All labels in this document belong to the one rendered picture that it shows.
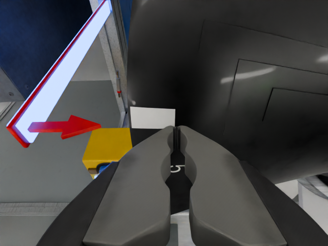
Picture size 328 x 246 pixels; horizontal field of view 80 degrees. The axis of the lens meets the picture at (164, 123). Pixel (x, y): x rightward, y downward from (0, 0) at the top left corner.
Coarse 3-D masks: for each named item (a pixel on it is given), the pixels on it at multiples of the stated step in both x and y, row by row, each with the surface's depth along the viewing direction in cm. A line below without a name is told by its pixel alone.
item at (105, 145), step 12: (96, 132) 44; (108, 132) 44; (120, 132) 44; (96, 144) 42; (108, 144) 42; (120, 144) 42; (84, 156) 40; (96, 156) 40; (108, 156) 40; (120, 156) 40
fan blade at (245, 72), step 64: (192, 0) 11; (256, 0) 11; (320, 0) 10; (128, 64) 13; (192, 64) 12; (256, 64) 12; (320, 64) 12; (192, 128) 14; (256, 128) 14; (320, 128) 14
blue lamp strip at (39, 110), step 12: (108, 12) 37; (96, 24) 31; (84, 36) 27; (72, 48) 24; (84, 48) 27; (72, 60) 23; (60, 72) 21; (72, 72) 23; (48, 84) 19; (60, 84) 21; (48, 96) 19; (36, 108) 17; (48, 108) 18; (24, 120) 15; (36, 120) 17; (24, 132) 15
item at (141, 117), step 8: (136, 112) 14; (144, 112) 14; (152, 112) 14; (160, 112) 14; (168, 112) 14; (136, 120) 14; (144, 120) 14; (152, 120) 14; (160, 120) 14; (168, 120) 14; (160, 128) 15
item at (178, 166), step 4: (172, 160) 16; (176, 160) 16; (180, 160) 16; (184, 160) 16; (172, 164) 16; (176, 164) 16; (180, 164) 16; (184, 164) 16; (172, 168) 17; (176, 168) 17; (180, 168) 17; (184, 168) 17; (172, 172) 17; (176, 172) 17; (180, 172) 17; (172, 176) 17; (176, 176) 17; (180, 176) 17
